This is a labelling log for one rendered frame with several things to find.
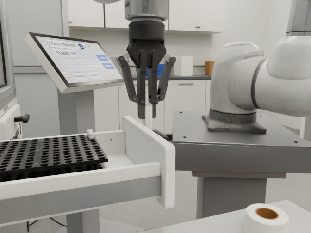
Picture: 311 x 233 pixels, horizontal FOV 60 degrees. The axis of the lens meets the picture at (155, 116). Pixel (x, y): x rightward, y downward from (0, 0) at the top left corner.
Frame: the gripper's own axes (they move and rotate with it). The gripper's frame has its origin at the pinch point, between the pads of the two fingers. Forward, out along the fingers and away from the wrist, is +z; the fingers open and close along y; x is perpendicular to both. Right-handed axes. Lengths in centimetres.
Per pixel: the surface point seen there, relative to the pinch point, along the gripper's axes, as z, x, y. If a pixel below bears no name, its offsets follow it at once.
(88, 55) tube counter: -17, -97, 0
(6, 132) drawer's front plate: 4.0, -14.2, 29.7
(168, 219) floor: 94, -101, -49
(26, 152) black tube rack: 3.9, 3.4, 24.1
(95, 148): 4.0, 4.9, 12.1
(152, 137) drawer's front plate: 1.2, 11.2, 2.8
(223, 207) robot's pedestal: 33.7, -12.6, -30.4
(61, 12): -49, -161, 10
